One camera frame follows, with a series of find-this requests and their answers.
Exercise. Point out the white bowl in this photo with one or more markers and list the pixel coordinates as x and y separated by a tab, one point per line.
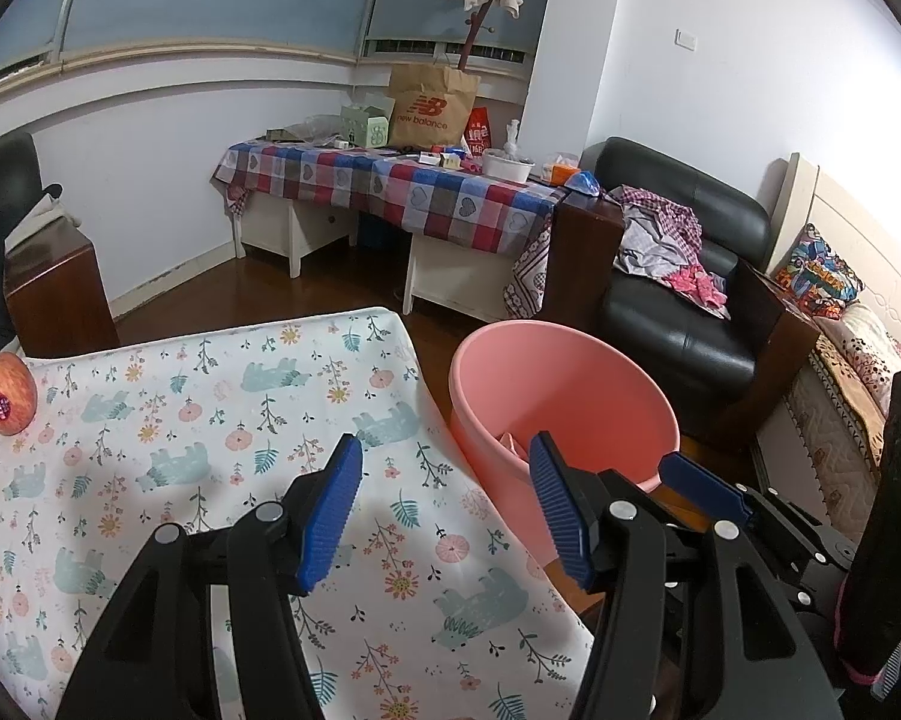
507	167

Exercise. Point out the colourful printed pillow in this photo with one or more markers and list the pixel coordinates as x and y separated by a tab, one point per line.
818	274

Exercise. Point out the white vent grille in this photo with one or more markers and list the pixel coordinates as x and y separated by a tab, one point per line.
405	49

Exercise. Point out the blue plastic bag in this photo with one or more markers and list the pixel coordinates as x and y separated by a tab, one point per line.
584	184

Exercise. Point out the wooden coat rack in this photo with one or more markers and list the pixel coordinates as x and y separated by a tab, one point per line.
473	37

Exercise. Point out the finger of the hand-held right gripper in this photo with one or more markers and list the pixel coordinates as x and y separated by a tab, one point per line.
698	480

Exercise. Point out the small white box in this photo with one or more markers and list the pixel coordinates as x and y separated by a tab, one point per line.
443	159

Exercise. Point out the brown paper bag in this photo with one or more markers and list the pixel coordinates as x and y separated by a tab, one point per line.
432	109

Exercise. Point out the floral tablecloth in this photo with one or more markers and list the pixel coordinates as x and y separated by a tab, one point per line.
195	465

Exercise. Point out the side table with checkered cloth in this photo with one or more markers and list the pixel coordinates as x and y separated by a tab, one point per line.
390	180

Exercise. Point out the white wooden desk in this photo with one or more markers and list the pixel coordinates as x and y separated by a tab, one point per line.
285	229
458	277

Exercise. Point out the orange tissue box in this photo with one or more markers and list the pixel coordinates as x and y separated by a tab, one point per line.
561	169

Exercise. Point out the green box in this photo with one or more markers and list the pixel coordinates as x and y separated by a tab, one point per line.
360	124

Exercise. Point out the red packet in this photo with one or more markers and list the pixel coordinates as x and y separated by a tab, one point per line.
479	131

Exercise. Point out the plaid garment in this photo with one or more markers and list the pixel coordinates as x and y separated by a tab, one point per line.
657	232

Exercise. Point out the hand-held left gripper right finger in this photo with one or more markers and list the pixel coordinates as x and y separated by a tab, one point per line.
559	510

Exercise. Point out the spotted blanket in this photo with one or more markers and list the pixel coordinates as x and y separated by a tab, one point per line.
867	360

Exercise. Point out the cream bed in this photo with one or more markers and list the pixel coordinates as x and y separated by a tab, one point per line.
818	450

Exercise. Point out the person's right forearm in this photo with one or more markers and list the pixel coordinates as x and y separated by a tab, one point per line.
893	502

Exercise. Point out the black leather sofa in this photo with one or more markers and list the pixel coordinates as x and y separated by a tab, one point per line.
0	172

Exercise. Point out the wooden side table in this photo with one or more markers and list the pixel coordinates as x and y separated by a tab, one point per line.
60	300
777	330
585	255

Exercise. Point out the red apple with sticker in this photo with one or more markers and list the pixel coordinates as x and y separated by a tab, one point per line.
8	390

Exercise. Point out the black leather armchair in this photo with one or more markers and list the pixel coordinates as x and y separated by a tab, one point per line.
668	345

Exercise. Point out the bright pink garment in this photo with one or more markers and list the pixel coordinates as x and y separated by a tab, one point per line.
694	289

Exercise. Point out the white wall socket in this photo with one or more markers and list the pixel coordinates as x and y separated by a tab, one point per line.
687	40

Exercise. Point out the pink plastic bucket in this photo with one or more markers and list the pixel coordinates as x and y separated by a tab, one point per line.
570	382

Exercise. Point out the paisley patterned cloth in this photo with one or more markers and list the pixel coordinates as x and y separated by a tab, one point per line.
529	270

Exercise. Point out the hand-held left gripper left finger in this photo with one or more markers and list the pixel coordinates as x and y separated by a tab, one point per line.
334	510

